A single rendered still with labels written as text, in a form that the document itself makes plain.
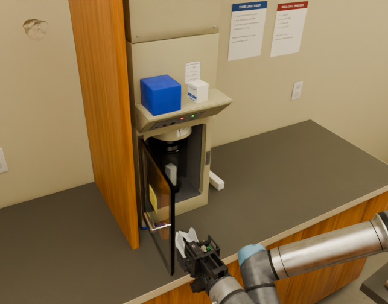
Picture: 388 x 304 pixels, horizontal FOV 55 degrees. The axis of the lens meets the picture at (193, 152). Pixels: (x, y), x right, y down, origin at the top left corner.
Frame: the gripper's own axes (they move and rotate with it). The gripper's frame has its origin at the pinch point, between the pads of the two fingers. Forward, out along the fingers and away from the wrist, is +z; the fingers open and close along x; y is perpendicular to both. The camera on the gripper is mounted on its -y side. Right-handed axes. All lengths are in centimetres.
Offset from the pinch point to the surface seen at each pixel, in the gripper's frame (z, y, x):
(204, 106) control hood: 31.7, 20.0, -25.8
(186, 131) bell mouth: 46, 3, -27
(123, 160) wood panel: 35.5, 4.7, 2.5
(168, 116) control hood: 31.4, 19.7, -12.1
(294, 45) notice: 86, 14, -118
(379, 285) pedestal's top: -24, -37, -70
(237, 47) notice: 86, 18, -78
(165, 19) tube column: 43, 47, -17
